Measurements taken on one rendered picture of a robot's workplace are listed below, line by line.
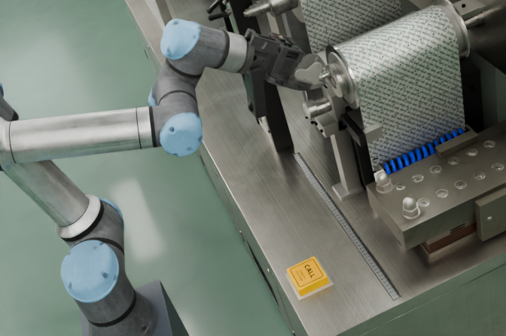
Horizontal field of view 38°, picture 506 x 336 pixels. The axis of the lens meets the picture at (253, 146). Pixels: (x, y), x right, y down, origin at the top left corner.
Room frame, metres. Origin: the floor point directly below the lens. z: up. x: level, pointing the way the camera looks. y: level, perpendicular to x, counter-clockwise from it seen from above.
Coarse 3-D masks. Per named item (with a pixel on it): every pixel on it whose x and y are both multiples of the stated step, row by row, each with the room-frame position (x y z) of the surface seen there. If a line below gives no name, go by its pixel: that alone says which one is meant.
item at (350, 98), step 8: (440, 8) 1.29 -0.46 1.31; (448, 16) 1.26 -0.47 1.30; (456, 24) 1.25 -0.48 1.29; (456, 32) 1.24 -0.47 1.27; (328, 56) 1.29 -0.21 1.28; (336, 56) 1.25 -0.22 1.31; (344, 72) 1.22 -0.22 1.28; (352, 88) 1.19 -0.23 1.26; (344, 96) 1.25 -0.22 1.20; (352, 96) 1.20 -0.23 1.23
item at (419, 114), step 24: (456, 72) 1.22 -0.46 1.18; (408, 96) 1.20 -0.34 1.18; (432, 96) 1.21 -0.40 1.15; (456, 96) 1.22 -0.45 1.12; (384, 120) 1.20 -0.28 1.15; (408, 120) 1.20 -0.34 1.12; (432, 120) 1.21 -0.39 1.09; (456, 120) 1.22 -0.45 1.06; (384, 144) 1.19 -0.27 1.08; (408, 144) 1.20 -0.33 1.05
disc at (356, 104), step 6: (330, 48) 1.28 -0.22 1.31; (336, 48) 1.25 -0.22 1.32; (336, 54) 1.25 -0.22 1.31; (342, 54) 1.23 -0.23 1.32; (342, 60) 1.22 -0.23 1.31; (348, 66) 1.20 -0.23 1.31; (348, 72) 1.20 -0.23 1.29; (354, 78) 1.19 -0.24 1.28; (354, 84) 1.18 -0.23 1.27; (354, 90) 1.19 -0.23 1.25; (348, 102) 1.24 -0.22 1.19; (354, 102) 1.21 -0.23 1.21; (360, 102) 1.18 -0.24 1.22; (354, 108) 1.21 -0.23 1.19
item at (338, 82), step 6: (330, 66) 1.25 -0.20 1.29; (336, 66) 1.24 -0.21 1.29; (336, 72) 1.23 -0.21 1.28; (342, 72) 1.23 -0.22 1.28; (330, 78) 1.26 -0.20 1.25; (336, 78) 1.22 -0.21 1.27; (342, 78) 1.22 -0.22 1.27; (330, 84) 1.27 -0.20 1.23; (336, 84) 1.24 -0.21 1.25; (342, 84) 1.21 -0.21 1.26; (336, 90) 1.24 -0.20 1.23; (342, 90) 1.21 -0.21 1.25; (348, 90) 1.21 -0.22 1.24; (342, 96) 1.22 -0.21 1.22
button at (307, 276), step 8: (296, 264) 1.09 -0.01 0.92; (304, 264) 1.08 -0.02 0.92; (312, 264) 1.07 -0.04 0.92; (288, 272) 1.07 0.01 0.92; (296, 272) 1.07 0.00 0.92; (304, 272) 1.06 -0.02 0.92; (312, 272) 1.05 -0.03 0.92; (320, 272) 1.05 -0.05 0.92; (296, 280) 1.05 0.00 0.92; (304, 280) 1.04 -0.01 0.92; (312, 280) 1.03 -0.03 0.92; (320, 280) 1.03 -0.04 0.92; (296, 288) 1.03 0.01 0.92; (304, 288) 1.02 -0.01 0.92; (312, 288) 1.02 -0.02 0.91
